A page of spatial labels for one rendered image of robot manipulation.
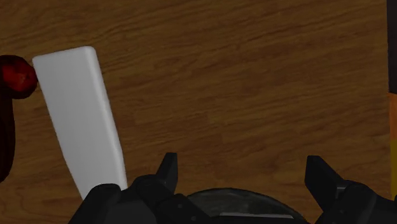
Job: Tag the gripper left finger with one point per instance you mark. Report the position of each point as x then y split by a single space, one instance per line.
145 198

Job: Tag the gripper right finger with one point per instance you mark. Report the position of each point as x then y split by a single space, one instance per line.
347 198

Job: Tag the white flat rectangular bar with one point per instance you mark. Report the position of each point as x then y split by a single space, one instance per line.
81 121

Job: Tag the dark red round object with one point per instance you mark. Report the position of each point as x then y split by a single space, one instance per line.
14 79

